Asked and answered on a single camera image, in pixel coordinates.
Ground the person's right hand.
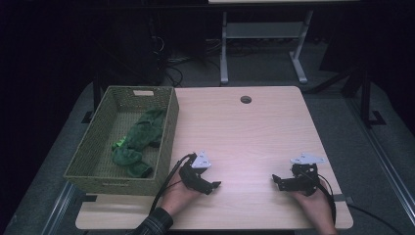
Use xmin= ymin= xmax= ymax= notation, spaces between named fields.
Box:
xmin=290 ymin=185 xmax=338 ymax=226

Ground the black stand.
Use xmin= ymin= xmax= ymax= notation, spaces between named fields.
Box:
xmin=356 ymin=65 xmax=387 ymax=128
xmin=81 ymin=72 xmax=103 ymax=124

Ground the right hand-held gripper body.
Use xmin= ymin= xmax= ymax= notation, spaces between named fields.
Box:
xmin=288 ymin=152 xmax=327 ymax=196

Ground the right hand-held gripper black cable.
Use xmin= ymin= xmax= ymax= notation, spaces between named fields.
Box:
xmin=306 ymin=172 xmax=338 ymax=228

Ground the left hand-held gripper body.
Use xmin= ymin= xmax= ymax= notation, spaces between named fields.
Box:
xmin=178 ymin=150 xmax=212 ymax=192

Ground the green woven basket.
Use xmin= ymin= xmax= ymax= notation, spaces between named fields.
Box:
xmin=63 ymin=85 xmax=180 ymax=197

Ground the grey metal-legged table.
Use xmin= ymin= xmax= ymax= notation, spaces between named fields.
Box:
xmin=208 ymin=0 xmax=360 ymax=86

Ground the tangle of black cables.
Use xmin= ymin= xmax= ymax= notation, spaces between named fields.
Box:
xmin=148 ymin=19 xmax=184 ymax=88

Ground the left hand-held gripper black cable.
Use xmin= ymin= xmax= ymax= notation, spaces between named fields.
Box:
xmin=148 ymin=153 xmax=197 ymax=216

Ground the grey tape piece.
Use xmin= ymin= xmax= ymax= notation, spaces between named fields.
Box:
xmin=331 ymin=193 xmax=354 ymax=206

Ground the green pet garment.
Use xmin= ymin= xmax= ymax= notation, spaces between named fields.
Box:
xmin=111 ymin=107 xmax=166 ymax=179

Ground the black floor cable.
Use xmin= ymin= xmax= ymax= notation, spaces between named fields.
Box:
xmin=346 ymin=203 xmax=407 ymax=235

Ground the metal floor rail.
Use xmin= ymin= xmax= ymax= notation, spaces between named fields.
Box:
xmin=42 ymin=180 xmax=78 ymax=235
xmin=346 ymin=97 xmax=415 ymax=217

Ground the hand-held gripper black cable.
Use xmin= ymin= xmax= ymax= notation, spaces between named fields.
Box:
xmin=148 ymin=153 xmax=197 ymax=216
xmin=306 ymin=172 xmax=338 ymax=228

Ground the person's left hand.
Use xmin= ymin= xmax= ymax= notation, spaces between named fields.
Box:
xmin=160 ymin=174 xmax=202 ymax=216

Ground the dark cabinet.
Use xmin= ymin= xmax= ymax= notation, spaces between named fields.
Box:
xmin=104 ymin=16 xmax=163 ymax=86

